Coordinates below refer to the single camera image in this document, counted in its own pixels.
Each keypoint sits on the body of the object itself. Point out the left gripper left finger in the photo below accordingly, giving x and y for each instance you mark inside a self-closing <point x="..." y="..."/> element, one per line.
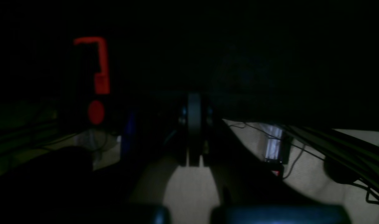
<point x="183" y="148"/>

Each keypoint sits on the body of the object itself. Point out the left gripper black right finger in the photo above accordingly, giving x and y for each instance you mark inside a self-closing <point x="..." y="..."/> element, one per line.
<point x="203" y="122"/>

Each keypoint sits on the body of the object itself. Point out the red black clamp right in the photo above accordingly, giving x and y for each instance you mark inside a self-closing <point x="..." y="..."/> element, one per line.
<point x="101" y="78"/>

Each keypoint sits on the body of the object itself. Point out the black table cloth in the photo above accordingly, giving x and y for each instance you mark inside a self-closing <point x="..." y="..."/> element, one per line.
<point x="312" y="63"/>

